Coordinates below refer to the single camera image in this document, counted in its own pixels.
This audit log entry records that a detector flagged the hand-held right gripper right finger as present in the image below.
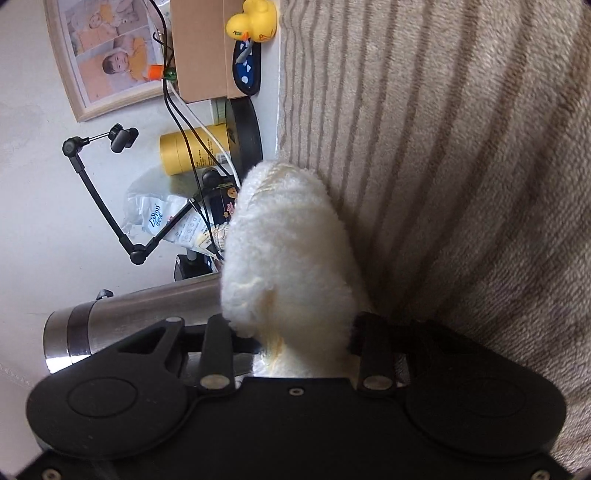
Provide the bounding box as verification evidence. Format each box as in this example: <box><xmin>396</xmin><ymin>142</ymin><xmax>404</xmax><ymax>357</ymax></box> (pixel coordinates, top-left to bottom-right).
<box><xmin>348</xmin><ymin>311</ymin><xmax>481</xmax><ymax>395</ymax></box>

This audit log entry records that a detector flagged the yellow cylinder canister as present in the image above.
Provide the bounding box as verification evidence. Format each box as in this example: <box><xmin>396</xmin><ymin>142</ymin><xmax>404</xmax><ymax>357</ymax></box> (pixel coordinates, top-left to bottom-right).
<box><xmin>159</xmin><ymin>122</ymin><xmax>234</xmax><ymax>177</ymax></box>

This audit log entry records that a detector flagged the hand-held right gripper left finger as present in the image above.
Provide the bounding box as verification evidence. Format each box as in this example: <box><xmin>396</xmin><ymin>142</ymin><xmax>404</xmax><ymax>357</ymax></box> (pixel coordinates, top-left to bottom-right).
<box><xmin>92</xmin><ymin>314</ymin><xmax>263</xmax><ymax>395</ymax></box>

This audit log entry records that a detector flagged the orange capped green bottle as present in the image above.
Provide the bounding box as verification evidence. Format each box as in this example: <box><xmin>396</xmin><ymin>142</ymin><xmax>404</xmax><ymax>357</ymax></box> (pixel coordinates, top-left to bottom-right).
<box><xmin>147</xmin><ymin>64</ymin><xmax>178</xmax><ymax>83</ymax></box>

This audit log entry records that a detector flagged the black device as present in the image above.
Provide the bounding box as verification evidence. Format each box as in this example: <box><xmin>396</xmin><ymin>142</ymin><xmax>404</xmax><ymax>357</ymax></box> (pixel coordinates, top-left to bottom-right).
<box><xmin>174</xmin><ymin>251</ymin><xmax>218</xmax><ymax>281</ymax></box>

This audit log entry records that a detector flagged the striped beige towel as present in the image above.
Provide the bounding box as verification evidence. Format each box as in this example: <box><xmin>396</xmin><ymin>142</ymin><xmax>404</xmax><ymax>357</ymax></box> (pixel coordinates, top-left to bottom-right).
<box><xmin>277</xmin><ymin>0</ymin><xmax>591</xmax><ymax>474</ymax></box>

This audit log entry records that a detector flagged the black charger cable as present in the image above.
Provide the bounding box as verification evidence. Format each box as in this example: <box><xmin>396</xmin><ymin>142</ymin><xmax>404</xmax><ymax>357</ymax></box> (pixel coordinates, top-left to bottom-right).
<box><xmin>148</xmin><ymin>0</ymin><xmax>232</xmax><ymax>178</ymax></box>

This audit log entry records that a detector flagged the yellow rubber duck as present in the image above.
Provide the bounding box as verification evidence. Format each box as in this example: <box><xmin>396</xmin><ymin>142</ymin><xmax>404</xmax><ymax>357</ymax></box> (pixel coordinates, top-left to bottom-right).
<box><xmin>225</xmin><ymin>0</ymin><xmax>278</xmax><ymax>44</ymax></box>

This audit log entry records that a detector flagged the clear plastic bag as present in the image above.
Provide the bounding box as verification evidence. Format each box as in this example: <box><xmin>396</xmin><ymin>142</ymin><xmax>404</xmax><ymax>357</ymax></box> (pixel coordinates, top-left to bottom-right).
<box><xmin>124</xmin><ymin>171</ymin><xmax>218</xmax><ymax>252</ymax></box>

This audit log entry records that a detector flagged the white cable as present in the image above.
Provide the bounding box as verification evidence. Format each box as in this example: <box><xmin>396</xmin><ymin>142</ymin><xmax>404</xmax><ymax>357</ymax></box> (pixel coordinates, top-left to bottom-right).
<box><xmin>167</xmin><ymin>80</ymin><xmax>241</xmax><ymax>185</ymax></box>

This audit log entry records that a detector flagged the wooden framed photo collage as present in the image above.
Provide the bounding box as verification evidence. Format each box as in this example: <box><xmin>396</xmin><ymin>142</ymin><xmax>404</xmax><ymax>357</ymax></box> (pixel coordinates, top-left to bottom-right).
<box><xmin>44</xmin><ymin>0</ymin><xmax>172</xmax><ymax>123</ymax></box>

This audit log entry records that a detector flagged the stainless steel thermos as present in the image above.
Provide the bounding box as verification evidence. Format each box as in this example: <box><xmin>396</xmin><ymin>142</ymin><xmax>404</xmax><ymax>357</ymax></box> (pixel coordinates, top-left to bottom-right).
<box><xmin>42</xmin><ymin>274</ymin><xmax>252</xmax><ymax>377</ymax></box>

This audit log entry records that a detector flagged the open cardboard box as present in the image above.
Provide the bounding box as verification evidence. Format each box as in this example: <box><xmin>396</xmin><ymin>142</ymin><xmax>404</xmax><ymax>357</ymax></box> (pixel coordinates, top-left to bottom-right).
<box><xmin>167</xmin><ymin>0</ymin><xmax>259</xmax><ymax>103</ymax></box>

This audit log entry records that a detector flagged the cream fluffy cloth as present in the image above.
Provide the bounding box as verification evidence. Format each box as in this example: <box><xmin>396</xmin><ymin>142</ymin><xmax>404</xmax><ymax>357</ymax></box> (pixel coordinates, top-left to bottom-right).
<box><xmin>219</xmin><ymin>159</ymin><xmax>414</xmax><ymax>386</ymax></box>

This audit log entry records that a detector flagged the dark printed box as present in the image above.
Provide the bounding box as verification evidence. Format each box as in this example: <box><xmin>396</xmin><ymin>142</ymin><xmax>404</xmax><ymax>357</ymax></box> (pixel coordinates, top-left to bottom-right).
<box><xmin>203</xmin><ymin>182</ymin><xmax>241</xmax><ymax>222</ymax></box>

